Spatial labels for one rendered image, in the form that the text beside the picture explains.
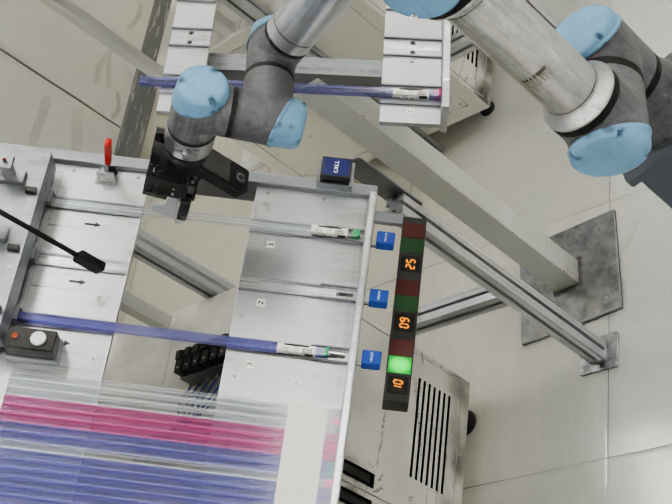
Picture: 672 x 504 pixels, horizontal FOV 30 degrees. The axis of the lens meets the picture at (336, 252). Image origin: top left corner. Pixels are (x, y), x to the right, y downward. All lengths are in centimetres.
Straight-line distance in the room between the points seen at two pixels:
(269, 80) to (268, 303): 37
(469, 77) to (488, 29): 145
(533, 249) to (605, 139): 87
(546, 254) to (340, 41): 74
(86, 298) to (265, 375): 32
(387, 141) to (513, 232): 38
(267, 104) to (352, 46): 119
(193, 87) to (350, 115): 56
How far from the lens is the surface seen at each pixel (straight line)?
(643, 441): 247
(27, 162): 211
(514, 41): 166
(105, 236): 208
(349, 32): 295
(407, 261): 205
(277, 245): 205
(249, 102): 181
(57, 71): 443
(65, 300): 203
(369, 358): 194
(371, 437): 242
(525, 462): 262
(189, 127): 182
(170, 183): 195
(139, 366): 261
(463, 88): 307
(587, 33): 187
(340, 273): 202
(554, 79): 171
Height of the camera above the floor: 193
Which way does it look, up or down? 35 degrees down
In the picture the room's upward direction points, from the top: 56 degrees counter-clockwise
